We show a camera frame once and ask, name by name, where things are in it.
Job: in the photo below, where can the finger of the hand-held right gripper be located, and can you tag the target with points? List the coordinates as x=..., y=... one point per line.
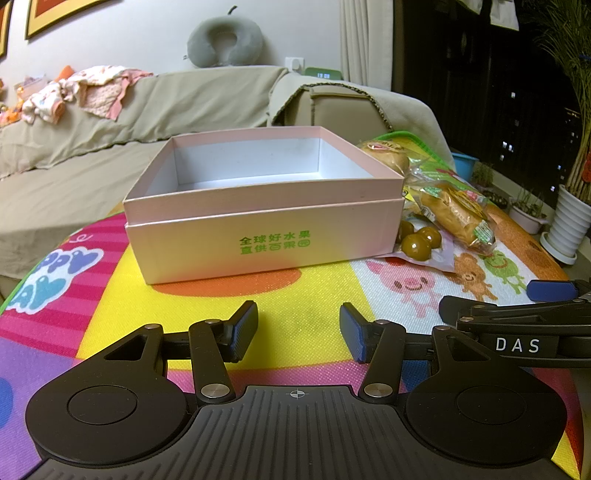
x=549, y=290
x=466, y=307

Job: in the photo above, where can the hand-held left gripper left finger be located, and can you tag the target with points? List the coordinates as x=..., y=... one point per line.
x=242, y=330

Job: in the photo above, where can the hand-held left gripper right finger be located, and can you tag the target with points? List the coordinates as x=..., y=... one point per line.
x=353, y=332

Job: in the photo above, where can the packet of brown balls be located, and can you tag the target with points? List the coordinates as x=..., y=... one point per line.
x=415, y=244

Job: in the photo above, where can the long bread packet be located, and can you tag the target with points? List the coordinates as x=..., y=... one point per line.
x=457, y=214

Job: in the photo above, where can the pink cardboard box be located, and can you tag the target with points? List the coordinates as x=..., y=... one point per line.
x=277, y=230

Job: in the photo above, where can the green snack packet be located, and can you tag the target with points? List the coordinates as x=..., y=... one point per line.
x=431, y=170

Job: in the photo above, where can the round bread packet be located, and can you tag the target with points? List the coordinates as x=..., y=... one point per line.
x=385, y=159

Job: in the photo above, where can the colourful cartoon play mat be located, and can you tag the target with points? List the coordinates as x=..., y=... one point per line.
x=300, y=295

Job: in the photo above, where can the tall white plant pot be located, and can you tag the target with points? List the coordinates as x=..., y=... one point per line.
x=568, y=226

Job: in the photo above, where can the pale round plant pot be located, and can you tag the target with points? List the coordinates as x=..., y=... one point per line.
x=528, y=219

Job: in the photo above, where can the blue plastic bin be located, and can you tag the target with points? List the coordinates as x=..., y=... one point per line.
x=465, y=166

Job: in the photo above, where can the green bamboo plant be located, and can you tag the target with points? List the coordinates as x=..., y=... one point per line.
x=577, y=92

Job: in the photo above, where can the beige throw blanket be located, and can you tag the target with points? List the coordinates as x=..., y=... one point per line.
x=406, y=115

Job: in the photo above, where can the beige sofa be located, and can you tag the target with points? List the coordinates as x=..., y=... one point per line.
x=69, y=184

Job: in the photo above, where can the green digital clock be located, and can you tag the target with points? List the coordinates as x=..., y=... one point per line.
x=323, y=74

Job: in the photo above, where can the pile of pink clothes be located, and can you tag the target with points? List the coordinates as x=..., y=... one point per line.
x=99, y=90

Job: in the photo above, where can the beige curtain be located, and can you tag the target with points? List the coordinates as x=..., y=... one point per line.
x=369, y=41

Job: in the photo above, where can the white hanging cloth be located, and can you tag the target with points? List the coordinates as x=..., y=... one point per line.
x=505, y=11

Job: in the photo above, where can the grey neck pillow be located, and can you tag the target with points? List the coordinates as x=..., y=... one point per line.
x=207, y=46

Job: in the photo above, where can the white wall socket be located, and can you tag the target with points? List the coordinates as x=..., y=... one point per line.
x=295, y=64

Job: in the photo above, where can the framed wall picture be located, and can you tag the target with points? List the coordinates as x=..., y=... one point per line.
x=4, y=23
x=60, y=14

